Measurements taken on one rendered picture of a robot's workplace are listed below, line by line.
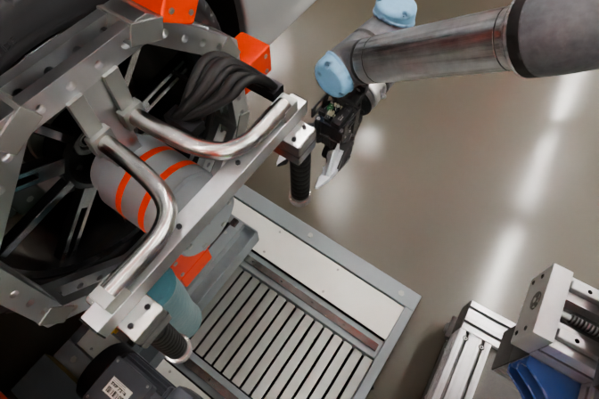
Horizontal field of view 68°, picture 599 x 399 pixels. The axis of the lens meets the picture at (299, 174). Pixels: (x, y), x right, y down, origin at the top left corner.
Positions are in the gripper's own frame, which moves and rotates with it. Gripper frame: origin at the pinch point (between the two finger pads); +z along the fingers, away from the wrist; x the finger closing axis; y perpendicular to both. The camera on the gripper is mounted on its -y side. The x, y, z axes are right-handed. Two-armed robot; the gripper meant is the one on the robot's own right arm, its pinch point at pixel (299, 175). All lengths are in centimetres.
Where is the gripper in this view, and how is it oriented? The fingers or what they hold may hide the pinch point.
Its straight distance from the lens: 78.9
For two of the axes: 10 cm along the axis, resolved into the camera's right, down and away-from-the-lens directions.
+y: 0.0, -5.3, -8.5
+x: 8.2, 4.8, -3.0
